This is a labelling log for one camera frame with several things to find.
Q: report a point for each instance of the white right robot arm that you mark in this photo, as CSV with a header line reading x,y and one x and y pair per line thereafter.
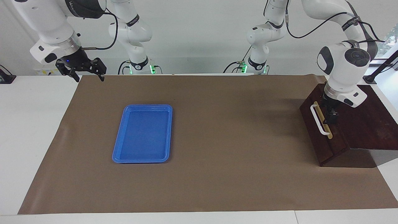
x,y
49,28

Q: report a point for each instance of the dark wooden cabinet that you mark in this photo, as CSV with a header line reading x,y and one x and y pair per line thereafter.
x,y
373,124

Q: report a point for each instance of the brown table mat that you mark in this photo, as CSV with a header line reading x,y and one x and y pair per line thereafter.
x,y
217,174

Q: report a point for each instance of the white wall socket box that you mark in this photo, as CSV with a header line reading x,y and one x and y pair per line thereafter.
x,y
43,72

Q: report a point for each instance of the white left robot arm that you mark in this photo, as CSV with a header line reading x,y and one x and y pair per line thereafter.
x,y
342,68

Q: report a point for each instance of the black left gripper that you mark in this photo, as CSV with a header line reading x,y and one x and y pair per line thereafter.
x,y
330,104

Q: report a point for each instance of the black desk mount stand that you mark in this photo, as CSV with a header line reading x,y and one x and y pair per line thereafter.
x,y
371,79

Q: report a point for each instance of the blue plastic tray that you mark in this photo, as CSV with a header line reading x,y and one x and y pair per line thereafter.
x,y
143,137

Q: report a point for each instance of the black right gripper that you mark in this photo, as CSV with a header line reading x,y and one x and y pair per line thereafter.
x,y
77,62

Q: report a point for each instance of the glass window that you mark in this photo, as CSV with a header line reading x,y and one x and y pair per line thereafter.
x,y
392,32

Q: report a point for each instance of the black table clamp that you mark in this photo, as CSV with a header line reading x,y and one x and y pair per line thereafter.
x,y
6,78

